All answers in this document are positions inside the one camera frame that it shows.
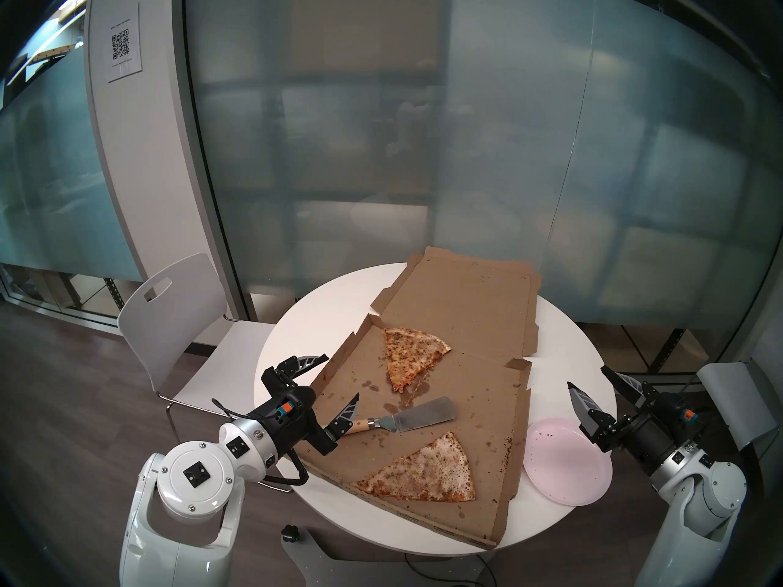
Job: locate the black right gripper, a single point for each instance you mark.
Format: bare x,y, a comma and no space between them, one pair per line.
648,436

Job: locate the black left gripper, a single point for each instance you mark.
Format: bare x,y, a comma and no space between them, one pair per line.
287,416

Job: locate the large cheese pizza slice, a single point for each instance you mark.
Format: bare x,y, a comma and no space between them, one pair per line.
428,476

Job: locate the pink round plate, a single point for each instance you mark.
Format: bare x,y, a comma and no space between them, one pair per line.
563,469

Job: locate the small browned pizza slice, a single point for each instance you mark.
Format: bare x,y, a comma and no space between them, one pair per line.
410,353

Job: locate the open cardboard pizza box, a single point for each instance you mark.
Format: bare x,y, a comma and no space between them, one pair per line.
477,304

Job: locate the black metal shelf upright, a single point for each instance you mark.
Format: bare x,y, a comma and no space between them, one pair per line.
114,292
667,349

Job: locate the white plastic chair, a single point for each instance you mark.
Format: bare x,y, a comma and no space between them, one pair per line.
171,310
734,396

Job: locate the black star knob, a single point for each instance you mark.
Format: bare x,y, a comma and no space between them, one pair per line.
290,534

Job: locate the paper sign with QR code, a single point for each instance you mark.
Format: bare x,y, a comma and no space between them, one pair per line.
122,41

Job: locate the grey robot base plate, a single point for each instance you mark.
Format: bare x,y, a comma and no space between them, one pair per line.
342,570

